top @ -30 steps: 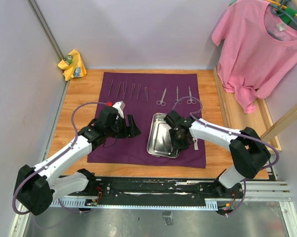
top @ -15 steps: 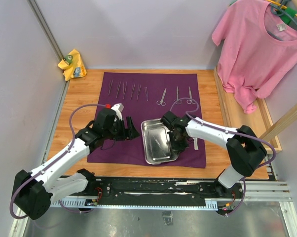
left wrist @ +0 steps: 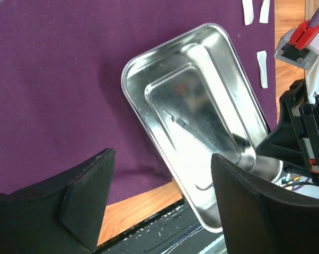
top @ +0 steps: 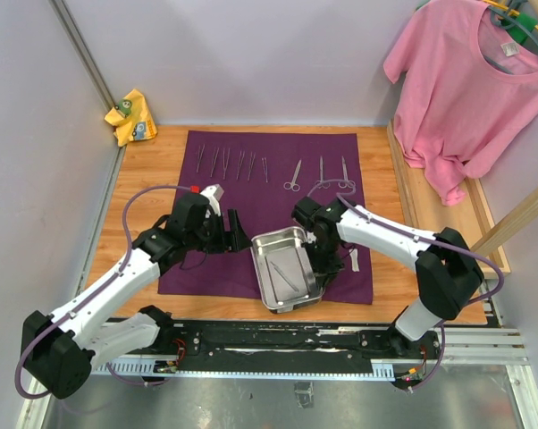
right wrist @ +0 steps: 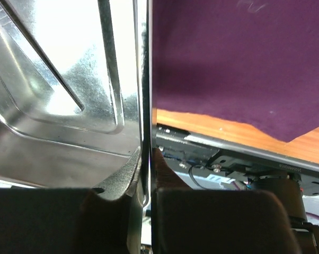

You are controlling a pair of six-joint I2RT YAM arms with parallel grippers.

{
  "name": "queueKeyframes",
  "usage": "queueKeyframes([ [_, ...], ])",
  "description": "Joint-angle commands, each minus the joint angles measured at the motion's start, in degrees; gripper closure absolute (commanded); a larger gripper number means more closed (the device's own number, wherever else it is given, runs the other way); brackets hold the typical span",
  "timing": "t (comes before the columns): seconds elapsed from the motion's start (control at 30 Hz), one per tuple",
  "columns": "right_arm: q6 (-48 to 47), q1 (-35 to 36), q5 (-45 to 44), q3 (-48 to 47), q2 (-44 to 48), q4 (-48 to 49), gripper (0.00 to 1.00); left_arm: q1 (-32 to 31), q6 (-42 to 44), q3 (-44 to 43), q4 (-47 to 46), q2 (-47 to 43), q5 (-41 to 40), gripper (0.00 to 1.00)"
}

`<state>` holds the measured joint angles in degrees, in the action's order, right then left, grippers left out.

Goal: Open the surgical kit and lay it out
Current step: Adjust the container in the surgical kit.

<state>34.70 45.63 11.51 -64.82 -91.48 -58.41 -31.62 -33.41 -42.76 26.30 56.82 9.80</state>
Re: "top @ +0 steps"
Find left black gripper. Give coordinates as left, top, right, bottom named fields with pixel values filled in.
left=186, top=207, right=253, bottom=254

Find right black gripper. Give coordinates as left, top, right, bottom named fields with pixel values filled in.
left=300, top=237, right=345, bottom=291

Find white gauze pad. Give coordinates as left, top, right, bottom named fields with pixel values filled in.
left=350, top=248, right=359, bottom=273

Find steel instrument tray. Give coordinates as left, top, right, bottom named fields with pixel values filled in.
left=251, top=226, right=324, bottom=314

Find steel scissors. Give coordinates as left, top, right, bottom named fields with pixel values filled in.
left=338, top=156, right=356, bottom=189
left=315, top=156, right=330, bottom=189
left=283, top=159, right=302, bottom=192

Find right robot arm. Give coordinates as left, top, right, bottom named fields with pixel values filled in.
left=291, top=197, right=483, bottom=358

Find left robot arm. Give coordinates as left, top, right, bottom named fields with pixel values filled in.
left=15, top=185, right=251, bottom=399

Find wooden tray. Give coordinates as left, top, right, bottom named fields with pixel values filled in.
left=386, top=118, right=512, bottom=280

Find yellow paper bag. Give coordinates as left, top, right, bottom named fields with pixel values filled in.
left=105, top=88, right=157, bottom=147

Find pink t-shirt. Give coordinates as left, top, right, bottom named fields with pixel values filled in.
left=383, top=0, right=538, bottom=206

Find wooden beam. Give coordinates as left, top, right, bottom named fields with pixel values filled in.
left=472, top=187, right=538, bottom=257

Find green hanger clip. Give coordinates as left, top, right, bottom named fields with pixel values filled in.
left=508, top=13, right=537, bottom=45

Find grey clothes hanger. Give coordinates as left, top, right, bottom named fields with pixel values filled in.
left=489, top=2, right=538, bottom=75

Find yellow hoop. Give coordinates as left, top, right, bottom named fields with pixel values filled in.
left=483, top=0, right=538, bottom=57

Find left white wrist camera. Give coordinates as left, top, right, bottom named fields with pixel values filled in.
left=200, top=184, right=224, bottom=215

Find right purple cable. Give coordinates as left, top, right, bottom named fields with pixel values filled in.
left=307, top=180, right=506, bottom=394

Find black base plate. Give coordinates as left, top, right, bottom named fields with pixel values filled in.
left=139, top=320, right=441, bottom=376

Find aluminium rail frame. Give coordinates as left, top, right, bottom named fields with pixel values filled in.
left=17, top=307, right=538, bottom=426

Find aluminium corner post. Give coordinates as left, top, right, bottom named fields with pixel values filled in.
left=48, top=0, right=114, bottom=110

